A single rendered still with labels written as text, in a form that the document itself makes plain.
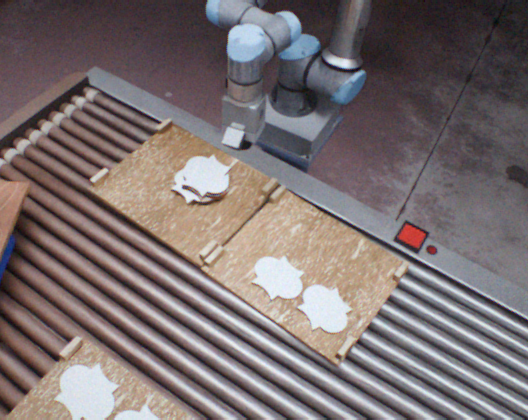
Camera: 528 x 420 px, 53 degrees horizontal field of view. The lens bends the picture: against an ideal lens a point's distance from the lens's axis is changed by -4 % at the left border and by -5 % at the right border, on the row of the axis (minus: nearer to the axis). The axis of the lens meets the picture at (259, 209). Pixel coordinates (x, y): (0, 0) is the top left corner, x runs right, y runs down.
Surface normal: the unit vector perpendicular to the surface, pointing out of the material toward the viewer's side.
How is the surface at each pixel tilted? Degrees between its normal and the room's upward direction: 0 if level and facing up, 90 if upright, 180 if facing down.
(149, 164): 0
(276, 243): 0
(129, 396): 0
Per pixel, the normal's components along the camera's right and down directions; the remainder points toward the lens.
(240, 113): -0.36, 0.72
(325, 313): 0.06, -0.62
